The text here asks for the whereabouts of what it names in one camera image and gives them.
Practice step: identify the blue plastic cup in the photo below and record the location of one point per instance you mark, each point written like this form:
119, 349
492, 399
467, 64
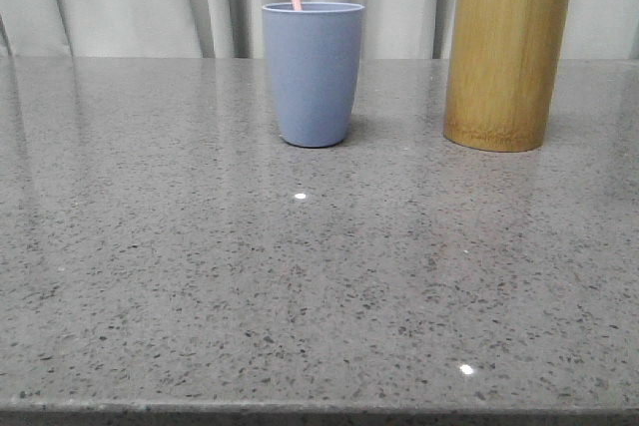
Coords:
313, 60

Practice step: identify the bamboo chopstick holder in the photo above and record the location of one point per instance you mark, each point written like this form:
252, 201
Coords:
503, 61

